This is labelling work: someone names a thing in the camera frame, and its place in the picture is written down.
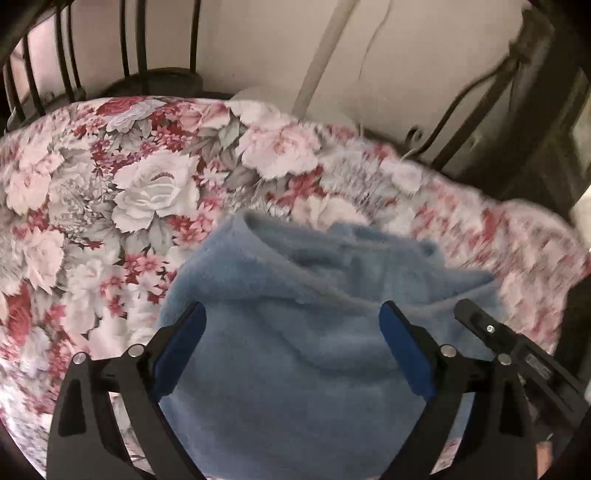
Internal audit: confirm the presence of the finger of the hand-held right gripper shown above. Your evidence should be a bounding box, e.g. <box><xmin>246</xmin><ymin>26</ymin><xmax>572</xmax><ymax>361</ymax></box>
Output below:
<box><xmin>453</xmin><ymin>299</ymin><xmax>525</xmax><ymax>360</ymax></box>

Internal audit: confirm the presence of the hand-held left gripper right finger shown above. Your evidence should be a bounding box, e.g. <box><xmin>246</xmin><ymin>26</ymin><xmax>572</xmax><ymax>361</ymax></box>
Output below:
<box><xmin>376</xmin><ymin>300</ymin><xmax>539</xmax><ymax>480</ymax></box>

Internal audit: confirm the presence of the white fan cable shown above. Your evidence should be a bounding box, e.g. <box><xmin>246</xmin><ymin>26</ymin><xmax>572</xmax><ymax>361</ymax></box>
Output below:
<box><xmin>359</xmin><ymin>0</ymin><xmax>393</xmax><ymax>93</ymax></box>

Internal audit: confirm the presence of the floral blanket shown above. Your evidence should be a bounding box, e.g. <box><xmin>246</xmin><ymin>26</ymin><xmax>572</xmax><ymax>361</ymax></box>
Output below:
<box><xmin>0</xmin><ymin>95</ymin><xmax>578</xmax><ymax>480</ymax></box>

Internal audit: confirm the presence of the blue fleece jacket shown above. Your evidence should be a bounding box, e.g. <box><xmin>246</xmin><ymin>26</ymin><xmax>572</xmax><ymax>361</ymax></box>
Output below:
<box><xmin>157</xmin><ymin>212</ymin><xmax>509</xmax><ymax>480</ymax></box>

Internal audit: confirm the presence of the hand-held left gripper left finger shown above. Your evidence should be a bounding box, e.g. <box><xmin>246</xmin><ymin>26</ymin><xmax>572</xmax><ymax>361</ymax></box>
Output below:
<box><xmin>46</xmin><ymin>301</ymin><xmax>207</xmax><ymax>480</ymax></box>

